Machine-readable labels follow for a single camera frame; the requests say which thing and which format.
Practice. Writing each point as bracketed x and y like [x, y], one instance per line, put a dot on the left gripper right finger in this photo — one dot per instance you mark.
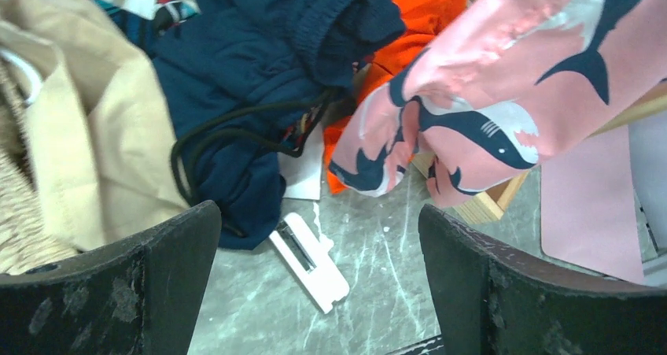
[491, 298]

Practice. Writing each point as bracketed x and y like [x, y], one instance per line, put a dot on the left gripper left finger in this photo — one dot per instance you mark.
[139, 295]

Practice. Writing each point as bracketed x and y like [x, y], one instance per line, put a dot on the wooden clothes rack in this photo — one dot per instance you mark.
[491, 205]

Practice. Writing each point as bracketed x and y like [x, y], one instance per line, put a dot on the pink patterned shorts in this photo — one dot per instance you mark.
[507, 86]

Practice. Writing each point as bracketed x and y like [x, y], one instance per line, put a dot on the navy blue shorts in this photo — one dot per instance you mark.
[244, 81]

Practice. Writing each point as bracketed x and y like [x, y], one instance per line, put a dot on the beige shorts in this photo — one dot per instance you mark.
[85, 134]

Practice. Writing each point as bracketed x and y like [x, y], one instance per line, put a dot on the orange shorts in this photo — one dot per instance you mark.
[424, 20]

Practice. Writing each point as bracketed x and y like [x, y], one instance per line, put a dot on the pink clipboard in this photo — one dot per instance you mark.
[588, 213]

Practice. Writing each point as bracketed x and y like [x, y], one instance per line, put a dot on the white plastic clip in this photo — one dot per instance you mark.
[309, 261]

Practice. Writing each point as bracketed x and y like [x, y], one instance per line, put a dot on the yellow black patterned garment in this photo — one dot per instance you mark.
[144, 31]

